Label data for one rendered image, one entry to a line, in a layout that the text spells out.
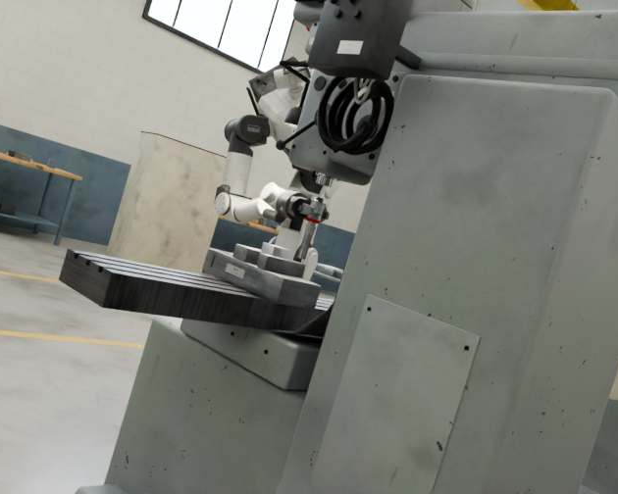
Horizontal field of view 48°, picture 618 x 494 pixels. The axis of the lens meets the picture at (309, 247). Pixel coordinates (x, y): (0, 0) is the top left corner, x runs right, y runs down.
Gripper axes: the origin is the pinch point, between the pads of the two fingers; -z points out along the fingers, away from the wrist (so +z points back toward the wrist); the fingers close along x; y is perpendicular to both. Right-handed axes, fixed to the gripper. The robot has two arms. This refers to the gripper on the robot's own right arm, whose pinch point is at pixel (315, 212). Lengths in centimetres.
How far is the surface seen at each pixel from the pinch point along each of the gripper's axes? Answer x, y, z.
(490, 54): 2, -46, -52
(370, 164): -5.1, -15.7, -27.9
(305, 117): -10.9, -25.2, 2.5
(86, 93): 80, -64, 794
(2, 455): -47, 121, 87
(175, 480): -17, 86, 2
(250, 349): -14.5, 40.4, -13.2
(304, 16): -16, -54, 12
